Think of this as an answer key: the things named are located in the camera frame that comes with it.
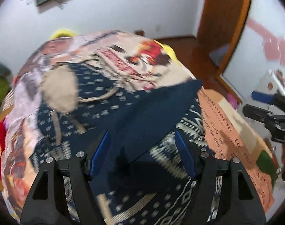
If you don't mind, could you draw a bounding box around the navy patterned garment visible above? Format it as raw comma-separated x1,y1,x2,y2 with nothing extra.
30,61,207,224

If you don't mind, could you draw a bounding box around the printed newspaper bedspread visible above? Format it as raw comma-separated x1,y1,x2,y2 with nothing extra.
1,31,274,224

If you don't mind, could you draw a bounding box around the yellow pillow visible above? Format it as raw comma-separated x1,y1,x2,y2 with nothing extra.
50,29,76,40

